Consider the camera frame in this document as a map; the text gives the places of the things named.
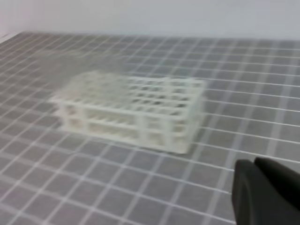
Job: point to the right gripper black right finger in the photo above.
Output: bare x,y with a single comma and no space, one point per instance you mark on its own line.
283,179

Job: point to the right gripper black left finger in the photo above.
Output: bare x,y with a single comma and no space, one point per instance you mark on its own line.
256,202

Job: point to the grey grid tablecloth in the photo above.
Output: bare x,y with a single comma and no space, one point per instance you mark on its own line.
49,177

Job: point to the white plastic test tube rack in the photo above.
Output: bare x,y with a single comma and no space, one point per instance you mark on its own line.
163,113

